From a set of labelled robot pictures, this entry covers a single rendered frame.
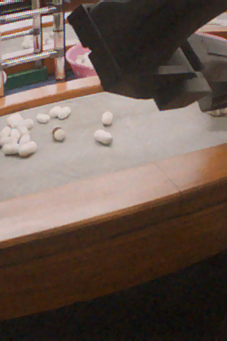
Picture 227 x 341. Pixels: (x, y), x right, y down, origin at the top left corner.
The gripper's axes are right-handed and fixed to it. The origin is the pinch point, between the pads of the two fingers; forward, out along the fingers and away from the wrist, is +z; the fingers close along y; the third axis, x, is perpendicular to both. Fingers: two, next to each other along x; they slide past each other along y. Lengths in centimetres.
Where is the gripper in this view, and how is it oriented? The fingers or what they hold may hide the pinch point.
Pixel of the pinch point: (200, 100)
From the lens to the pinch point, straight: 96.9
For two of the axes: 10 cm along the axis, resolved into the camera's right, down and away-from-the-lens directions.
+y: -9.2, 2.4, -3.1
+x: 2.6, 9.6, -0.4
